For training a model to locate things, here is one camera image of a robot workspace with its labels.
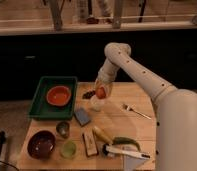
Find green small cup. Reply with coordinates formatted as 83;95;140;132
60;141;76;159

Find red apple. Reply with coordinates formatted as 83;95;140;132
95;87;106;99

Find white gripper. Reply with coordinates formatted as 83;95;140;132
94;68;116;98

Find green plastic tray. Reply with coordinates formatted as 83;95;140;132
29;76;77;120

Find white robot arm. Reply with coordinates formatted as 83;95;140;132
96;43;197;171

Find green chili pepper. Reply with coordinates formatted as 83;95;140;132
113;137;141;151

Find grey folded cloth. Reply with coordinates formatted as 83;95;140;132
123;146;150;171

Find wooden table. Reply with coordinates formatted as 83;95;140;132
17;82;156;171

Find dark purple bowl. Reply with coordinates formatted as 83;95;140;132
27;130;55;159

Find orange bowl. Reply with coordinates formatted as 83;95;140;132
46;85;71;107

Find blue sponge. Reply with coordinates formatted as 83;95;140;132
74;108;91;126

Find dark red grapes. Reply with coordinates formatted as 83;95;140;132
82;90;95;99

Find white dish brush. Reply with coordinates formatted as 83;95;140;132
102;144;150;159

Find wooden block eraser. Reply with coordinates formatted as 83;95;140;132
82;131;98;157

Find small metal cup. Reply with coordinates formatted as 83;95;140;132
56;121;70;138

